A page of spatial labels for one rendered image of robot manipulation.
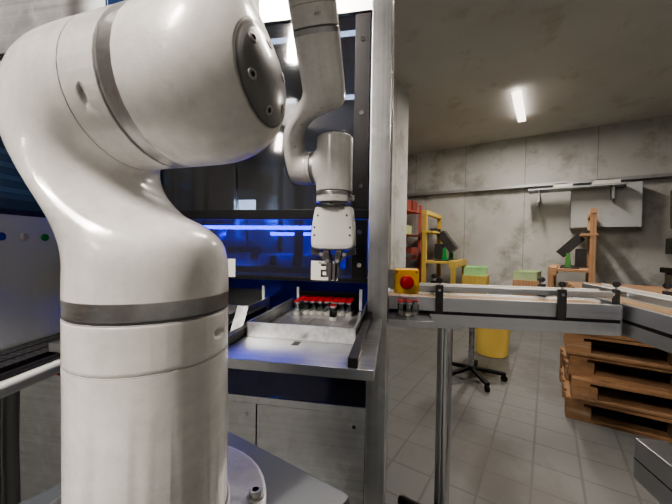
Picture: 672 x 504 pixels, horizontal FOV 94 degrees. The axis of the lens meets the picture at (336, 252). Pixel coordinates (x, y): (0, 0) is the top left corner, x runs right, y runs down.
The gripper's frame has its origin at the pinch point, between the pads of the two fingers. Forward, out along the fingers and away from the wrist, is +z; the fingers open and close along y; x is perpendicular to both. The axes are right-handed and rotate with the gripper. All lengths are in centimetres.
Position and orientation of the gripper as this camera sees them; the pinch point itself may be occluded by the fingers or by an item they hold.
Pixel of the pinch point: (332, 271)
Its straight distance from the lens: 74.3
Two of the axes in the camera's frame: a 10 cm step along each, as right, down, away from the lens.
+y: -9.8, -0.2, 1.8
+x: -1.8, 0.2, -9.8
